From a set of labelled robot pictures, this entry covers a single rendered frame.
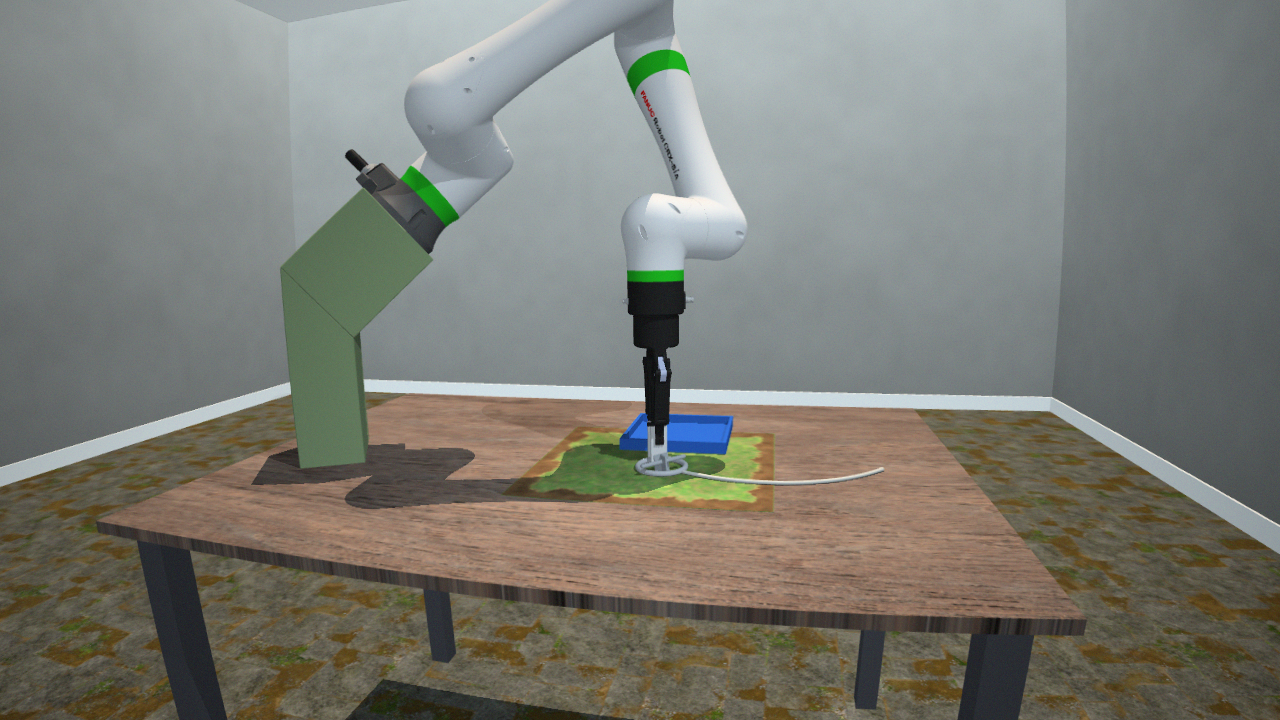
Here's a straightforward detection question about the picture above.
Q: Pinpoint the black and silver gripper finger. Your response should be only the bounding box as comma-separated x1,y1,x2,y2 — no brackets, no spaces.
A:
645,357,672,461
643,357,652,457

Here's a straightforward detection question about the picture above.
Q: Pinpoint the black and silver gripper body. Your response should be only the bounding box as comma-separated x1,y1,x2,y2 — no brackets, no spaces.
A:
634,315,678,380

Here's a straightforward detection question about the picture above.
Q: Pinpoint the blue tray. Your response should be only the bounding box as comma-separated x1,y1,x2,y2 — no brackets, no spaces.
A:
620,413,733,454

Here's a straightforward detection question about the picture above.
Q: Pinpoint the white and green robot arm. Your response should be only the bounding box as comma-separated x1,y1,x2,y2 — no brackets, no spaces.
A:
346,0,748,318

